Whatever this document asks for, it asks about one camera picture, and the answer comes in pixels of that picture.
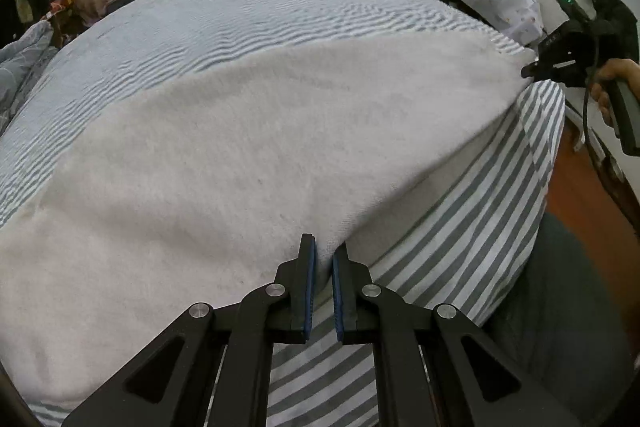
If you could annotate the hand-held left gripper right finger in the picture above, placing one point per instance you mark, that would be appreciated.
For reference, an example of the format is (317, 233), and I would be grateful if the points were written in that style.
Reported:
(339, 297)

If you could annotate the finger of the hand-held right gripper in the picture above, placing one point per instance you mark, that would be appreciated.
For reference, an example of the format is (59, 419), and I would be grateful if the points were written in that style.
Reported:
(531, 71)

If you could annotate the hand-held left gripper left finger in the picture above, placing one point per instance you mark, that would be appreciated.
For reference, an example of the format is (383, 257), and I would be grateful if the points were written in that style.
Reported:
(310, 287)

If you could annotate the beige pants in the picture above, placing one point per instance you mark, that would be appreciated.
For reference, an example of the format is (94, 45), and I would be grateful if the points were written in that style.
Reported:
(250, 157)

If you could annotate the person's right hand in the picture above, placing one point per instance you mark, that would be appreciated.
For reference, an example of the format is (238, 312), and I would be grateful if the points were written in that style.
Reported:
(602, 94)

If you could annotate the person's dark clothed leg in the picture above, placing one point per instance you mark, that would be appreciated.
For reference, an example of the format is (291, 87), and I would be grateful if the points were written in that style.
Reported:
(565, 317)

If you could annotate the grey striped bed sheet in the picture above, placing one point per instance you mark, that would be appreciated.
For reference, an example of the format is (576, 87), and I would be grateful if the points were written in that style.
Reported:
(300, 7)

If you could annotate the grey blue quilt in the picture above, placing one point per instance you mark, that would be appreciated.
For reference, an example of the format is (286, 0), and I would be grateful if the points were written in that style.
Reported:
(25, 62)

